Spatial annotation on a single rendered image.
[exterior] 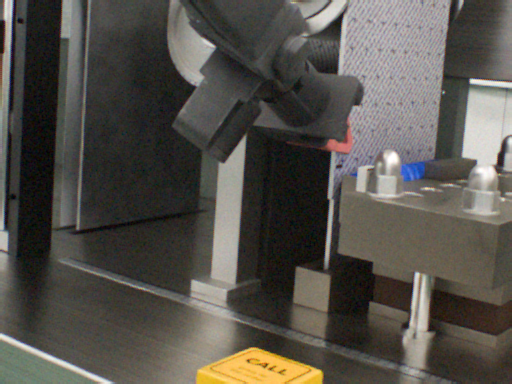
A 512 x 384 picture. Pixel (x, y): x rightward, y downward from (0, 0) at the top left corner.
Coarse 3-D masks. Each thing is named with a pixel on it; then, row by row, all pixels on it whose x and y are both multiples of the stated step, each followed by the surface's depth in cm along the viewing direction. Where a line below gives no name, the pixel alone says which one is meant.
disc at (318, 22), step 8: (336, 0) 85; (344, 0) 85; (328, 8) 86; (336, 8) 85; (344, 8) 85; (320, 16) 87; (328, 16) 86; (336, 16) 86; (312, 24) 87; (320, 24) 87; (328, 24) 86; (304, 32) 88; (312, 32) 87
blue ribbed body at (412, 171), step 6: (420, 162) 99; (402, 168) 94; (408, 168) 95; (414, 168) 96; (420, 168) 97; (354, 174) 88; (402, 174) 93; (408, 174) 95; (414, 174) 96; (420, 174) 96; (408, 180) 94
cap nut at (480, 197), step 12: (480, 168) 77; (492, 168) 77; (468, 180) 78; (480, 180) 77; (492, 180) 77; (468, 192) 77; (480, 192) 77; (492, 192) 77; (468, 204) 77; (480, 204) 77; (492, 204) 77
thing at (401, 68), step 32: (352, 32) 87; (384, 32) 92; (416, 32) 98; (352, 64) 88; (384, 64) 93; (416, 64) 99; (384, 96) 94; (416, 96) 100; (352, 128) 89; (384, 128) 95; (416, 128) 101; (352, 160) 90; (416, 160) 103
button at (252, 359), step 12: (252, 348) 68; (228, 360) 65; (240, 360) 65; (252, 360) 66; (264, 360) 66; (276, 360) 66; (288, 360) 66; (204, 372) 63; (216, 372) 63; (228, 372) 63; (240, 372) 63; (252, 372) 63; (264, 372) 63; (276, 372) 64; (288, 372) 64; (300, 372) 64; (312, 372) 64
